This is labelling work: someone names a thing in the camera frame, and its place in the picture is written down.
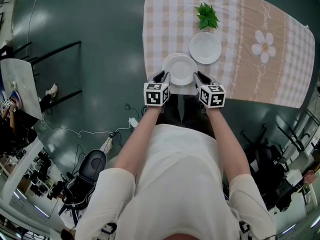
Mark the white plate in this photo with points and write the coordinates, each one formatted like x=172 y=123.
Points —
x=205 y=47
x=173 y=55
x=181 y=70

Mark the small white cup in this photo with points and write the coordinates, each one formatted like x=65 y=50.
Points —
x=13 y=84

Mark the pink dish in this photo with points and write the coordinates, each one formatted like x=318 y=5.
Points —
x=15 y=95

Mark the person's dark trousers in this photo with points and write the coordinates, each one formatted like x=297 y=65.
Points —
x=190 y=116

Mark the white marble table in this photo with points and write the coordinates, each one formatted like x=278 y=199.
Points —
x=20 y=84

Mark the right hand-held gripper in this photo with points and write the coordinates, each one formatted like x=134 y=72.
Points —
x=212 y=96

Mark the checked floral tablecloth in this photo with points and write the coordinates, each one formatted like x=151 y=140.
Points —
x=262 y=79

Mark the person's left forearm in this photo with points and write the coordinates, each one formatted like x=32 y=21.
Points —
x=140 y=144

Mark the black office chair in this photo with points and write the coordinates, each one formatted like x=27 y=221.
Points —
x=270 y=169

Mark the person's right forearm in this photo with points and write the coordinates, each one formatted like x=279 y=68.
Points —
x=230 y=146

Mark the person's white shirt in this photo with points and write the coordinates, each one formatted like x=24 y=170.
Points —
x=180 y=184

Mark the small green potted plant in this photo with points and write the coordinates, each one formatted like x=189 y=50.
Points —
x=207 y=16

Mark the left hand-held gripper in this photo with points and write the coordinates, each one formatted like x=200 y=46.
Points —
x=155 y=94

